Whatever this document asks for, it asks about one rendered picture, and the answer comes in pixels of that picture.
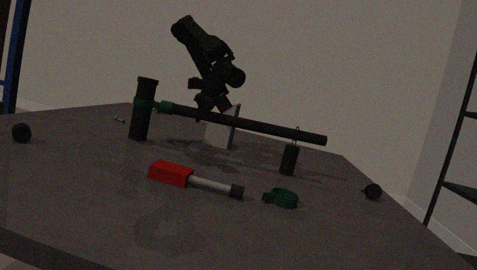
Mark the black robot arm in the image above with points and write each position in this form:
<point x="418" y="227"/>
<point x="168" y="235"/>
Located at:
<point x="204" y="50"/>

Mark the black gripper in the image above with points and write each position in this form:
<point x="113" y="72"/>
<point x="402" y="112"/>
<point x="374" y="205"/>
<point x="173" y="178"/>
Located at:
<point x="207" y="100"/>

